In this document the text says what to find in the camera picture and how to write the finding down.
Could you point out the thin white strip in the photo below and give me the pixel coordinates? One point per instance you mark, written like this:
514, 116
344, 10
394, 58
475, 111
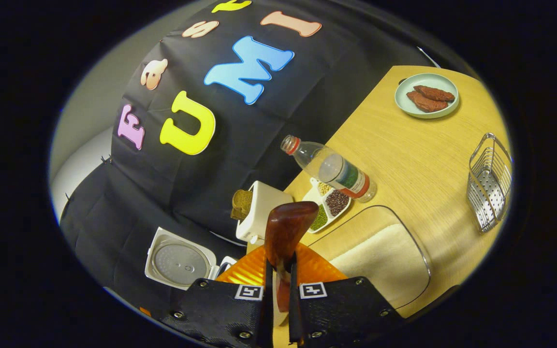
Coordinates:
428, 56

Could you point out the white toaster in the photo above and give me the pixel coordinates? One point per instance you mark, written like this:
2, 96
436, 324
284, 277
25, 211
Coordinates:
269, 208

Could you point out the white rice cooker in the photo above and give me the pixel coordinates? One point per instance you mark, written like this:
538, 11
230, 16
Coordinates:
182, 263

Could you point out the pale yellow beans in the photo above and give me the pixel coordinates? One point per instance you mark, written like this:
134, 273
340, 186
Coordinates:
324, 188

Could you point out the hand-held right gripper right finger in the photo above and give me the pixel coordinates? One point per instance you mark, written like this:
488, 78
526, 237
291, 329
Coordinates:
341, 309

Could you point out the pale green plate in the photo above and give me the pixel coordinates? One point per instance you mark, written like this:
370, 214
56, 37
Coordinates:
404, 104

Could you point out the black backdrop cloth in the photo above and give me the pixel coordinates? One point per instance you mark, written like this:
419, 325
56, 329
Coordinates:
259, 135

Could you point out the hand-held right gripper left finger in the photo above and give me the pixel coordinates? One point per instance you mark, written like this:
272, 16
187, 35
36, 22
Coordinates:
215, 309

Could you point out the brown wooden spoon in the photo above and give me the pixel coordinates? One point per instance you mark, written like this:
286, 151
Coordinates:
285, 232

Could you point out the green mung beans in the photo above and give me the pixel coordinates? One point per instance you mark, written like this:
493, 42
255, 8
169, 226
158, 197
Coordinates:
319, 218

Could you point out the dark red beans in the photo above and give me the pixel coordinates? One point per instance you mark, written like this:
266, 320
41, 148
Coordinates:
337, 202

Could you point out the red meat slice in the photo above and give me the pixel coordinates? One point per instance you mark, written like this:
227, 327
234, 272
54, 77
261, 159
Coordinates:
426, 103
435, 93

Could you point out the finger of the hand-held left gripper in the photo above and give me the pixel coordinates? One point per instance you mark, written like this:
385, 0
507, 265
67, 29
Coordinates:
145, 311

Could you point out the white divided grain dish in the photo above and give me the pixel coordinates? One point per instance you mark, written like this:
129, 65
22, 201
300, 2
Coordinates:
310, 195

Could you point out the clear plastic water bottle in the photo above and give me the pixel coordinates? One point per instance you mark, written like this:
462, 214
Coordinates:
331, 166

